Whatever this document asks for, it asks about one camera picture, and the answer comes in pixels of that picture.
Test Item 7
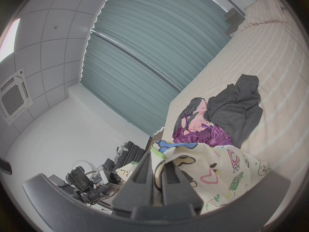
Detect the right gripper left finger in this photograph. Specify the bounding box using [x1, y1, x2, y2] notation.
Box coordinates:
[112, 151, 155, 209]

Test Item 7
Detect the blue-green curtain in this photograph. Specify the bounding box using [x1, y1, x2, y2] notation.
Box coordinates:
[81, 32, 184, 136]
[90, 0, 234, 90]

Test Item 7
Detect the grey garment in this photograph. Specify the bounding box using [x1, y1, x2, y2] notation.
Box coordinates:
[173, 97, 208, 135]

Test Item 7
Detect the purple satin garment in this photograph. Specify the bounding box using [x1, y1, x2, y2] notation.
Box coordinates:
[172, 114, 236, 147]

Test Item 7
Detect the ceiling light panel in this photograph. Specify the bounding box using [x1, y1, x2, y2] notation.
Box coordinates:
[0, 18, 21, 63]

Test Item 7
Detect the black garment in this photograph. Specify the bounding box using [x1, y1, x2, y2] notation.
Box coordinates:
[206, 74, 263, 148]

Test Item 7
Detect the white printed pyjama top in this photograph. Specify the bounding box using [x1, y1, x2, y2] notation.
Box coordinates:
[115, 140, 271, 213]

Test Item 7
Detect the grey bedside table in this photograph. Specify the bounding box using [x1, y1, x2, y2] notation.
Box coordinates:
[225, 7, 246, 35]

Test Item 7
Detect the pink striped pillow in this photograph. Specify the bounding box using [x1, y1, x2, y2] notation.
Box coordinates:
[238, 0, 288, 32]

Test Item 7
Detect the pink garment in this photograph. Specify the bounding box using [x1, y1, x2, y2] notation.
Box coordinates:
[184, 105, 213, 133]

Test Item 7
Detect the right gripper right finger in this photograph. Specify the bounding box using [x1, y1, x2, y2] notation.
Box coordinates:
[161, 162, 204, 215]

